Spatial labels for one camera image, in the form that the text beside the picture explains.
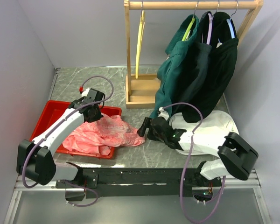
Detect pink patterned shorts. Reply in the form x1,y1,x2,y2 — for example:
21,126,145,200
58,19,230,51
63,114,145,155

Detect yellow clothes hanger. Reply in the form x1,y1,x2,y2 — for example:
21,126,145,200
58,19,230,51
135,10,145,79

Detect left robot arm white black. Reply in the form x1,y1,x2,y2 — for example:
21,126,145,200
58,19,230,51
16,88,105,188

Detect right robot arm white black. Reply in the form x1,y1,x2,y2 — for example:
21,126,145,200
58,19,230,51
137,111,259,186

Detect dark grey shorts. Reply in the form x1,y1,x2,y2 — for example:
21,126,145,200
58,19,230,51
173,12,212,103

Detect lime green hanger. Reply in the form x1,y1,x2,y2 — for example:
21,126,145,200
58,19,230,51
182,15,196,41

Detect teal green shorts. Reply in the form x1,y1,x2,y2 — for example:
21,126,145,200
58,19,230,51
150,14,199,118

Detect black shorts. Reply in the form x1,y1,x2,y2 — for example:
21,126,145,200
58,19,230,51
177,12,238,123

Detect lilac hanger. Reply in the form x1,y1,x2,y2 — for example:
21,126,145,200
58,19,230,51
206,13,213,45

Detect light blue hanger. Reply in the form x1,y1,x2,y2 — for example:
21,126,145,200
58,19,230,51
226,19,235,39

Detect wooden clothes rack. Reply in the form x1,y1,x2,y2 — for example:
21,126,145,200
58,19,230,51
124,0,264,109

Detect red plastic tray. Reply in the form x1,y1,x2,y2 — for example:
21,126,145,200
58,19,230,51
29,100,122,159

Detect white cloth basket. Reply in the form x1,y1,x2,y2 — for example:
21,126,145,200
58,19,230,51
169,110,238,157

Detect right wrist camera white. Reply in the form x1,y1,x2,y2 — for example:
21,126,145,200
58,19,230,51
157,107,170,121

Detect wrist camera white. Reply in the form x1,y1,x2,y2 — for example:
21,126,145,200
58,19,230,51
79,86,90,97
157,107,170,121

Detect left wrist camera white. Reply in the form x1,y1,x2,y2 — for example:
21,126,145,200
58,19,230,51
79,86,90,97

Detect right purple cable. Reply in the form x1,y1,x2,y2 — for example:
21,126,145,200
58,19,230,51
158,102,226,224

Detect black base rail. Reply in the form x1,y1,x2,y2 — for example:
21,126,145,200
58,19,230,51
55,167,222,199

